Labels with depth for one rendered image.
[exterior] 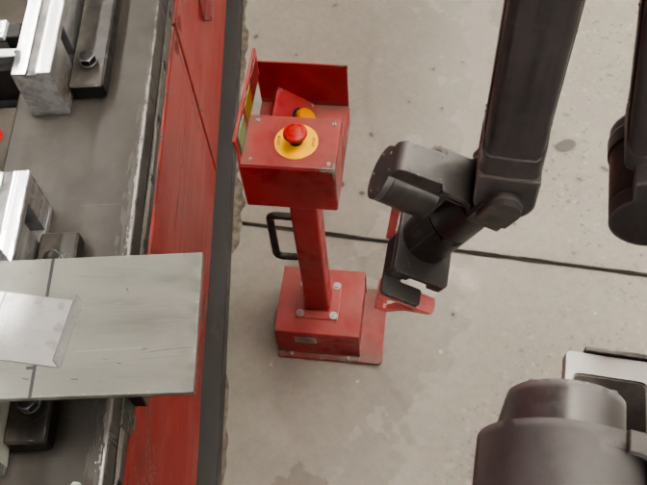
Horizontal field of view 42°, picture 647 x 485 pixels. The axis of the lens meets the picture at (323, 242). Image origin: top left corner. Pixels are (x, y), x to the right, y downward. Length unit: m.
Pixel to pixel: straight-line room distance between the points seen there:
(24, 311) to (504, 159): 0.59
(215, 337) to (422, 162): 1.30
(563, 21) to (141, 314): 0.60
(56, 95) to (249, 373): 0.94
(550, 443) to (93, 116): 1.17
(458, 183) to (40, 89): 0.74
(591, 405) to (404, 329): 1.80
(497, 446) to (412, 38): 2.39
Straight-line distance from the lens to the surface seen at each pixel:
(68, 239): 1.22
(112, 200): 1.27
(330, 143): 1.39
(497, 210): 0.79
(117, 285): 1.05
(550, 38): 0.66
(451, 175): 0.83
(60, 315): 1.05
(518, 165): 0.76
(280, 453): 1.98
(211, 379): 2.01
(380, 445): 1.97
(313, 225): 1.65
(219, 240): 2.18
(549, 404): 0.29
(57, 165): 1.34
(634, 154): 0.76
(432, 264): 0.93
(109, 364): 1.00
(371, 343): 2.05
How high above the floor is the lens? 1.88
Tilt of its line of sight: 59 degrees down
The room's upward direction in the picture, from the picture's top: 6 degrees counter-clockwise
